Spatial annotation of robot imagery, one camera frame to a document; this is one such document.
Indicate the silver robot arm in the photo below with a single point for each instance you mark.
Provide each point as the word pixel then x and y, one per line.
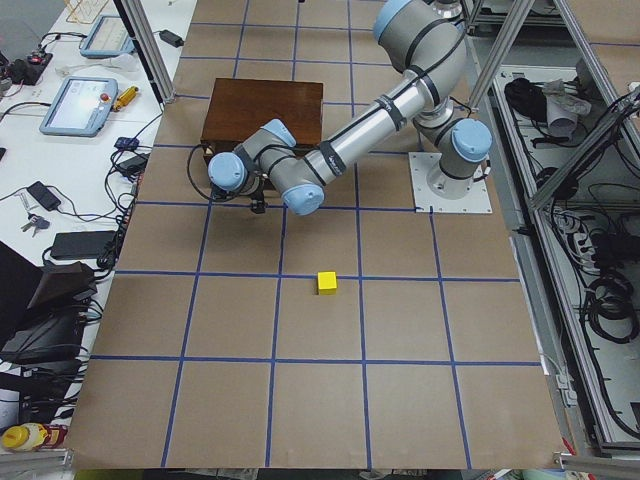
pixel 429 52

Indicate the blue teach pendant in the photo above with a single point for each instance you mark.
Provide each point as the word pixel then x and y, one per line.
pixel 81 107
pixel 108 37

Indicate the black phone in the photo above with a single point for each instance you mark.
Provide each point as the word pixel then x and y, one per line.
pixel 44 196

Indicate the small blue device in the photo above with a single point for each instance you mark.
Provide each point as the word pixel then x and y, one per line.
pixel 126 144

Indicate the far blue teach pendant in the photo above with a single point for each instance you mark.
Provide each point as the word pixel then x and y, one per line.
pixel 108 37

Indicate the keys bunch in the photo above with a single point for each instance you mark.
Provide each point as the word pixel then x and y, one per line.
pixel 35 224

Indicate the gold metal cylinder tool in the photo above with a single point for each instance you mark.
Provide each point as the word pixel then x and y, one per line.
pixel 125 98

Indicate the yellow cube block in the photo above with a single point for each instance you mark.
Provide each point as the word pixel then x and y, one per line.
pixel 327 282

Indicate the dark wooden drawer cabinet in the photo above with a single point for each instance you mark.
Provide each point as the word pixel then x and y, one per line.
pixel 290 111

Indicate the aluminium frame post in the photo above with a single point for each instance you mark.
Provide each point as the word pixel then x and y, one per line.
pixel 137 25

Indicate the yellow red bottle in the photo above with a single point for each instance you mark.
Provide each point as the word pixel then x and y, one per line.
pixel 33 437

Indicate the near blue teach pendant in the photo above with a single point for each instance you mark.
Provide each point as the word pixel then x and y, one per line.
pixel 81 107

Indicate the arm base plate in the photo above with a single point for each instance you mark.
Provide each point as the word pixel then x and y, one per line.
pixel 435 192

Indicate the black power adapter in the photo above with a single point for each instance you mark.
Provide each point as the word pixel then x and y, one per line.
pixel 171 38

